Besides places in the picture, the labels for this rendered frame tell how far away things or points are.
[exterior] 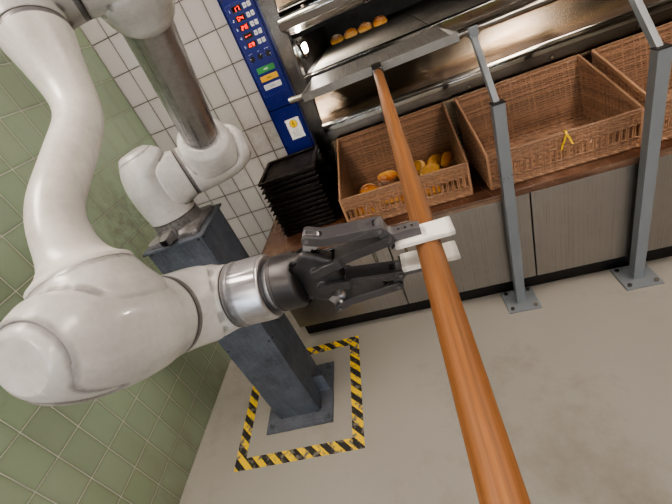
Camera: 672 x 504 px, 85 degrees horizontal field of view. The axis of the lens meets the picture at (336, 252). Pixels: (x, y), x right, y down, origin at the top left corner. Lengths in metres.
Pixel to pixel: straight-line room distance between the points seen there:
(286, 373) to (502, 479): 1.35
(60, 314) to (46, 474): 1.23
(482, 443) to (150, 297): 0.32
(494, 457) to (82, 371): 0.31
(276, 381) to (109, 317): 1.30
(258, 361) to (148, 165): 0.83
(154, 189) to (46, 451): 0.88
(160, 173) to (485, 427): 1.08
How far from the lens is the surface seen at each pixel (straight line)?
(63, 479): 1.61
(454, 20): 1.95
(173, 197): 1.21
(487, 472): 0.29
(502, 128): 1.45
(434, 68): 1.96
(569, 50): 2.13
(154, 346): 0.40
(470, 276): 1.83
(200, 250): 1.23
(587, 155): 1.74
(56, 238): 0.45
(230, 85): 2.05
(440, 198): 1.66
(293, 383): 1.64
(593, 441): 1.58
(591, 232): 1.88
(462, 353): 0.33
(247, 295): 0.47
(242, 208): 2.29
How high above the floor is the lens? 1.40
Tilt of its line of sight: 32 degrees down
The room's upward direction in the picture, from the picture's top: 24 degrees counter-clockwise
